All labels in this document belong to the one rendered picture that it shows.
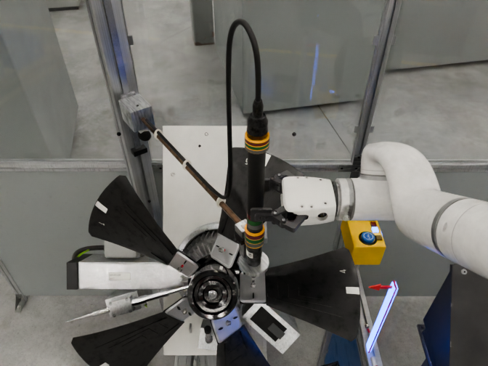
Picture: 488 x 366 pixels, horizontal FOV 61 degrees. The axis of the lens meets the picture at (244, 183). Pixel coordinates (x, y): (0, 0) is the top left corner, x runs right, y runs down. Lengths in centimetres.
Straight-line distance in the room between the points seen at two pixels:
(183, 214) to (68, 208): 85
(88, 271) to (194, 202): 35
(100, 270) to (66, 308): 140
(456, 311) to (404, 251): 107
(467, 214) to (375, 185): 28
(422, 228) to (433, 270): 176
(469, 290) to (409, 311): 141
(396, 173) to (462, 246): 21
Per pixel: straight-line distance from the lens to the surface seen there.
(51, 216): 207
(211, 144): 123
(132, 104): 131
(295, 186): 82
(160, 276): 116
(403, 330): 248
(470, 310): 118
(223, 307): 100
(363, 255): 134
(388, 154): 75
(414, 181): 72
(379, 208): 82
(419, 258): 228
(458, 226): 57
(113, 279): 120
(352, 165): 172
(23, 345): 256
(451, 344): 118
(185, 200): 124
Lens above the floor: 205
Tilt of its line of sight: 42 degrees down
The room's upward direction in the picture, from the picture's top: straight up
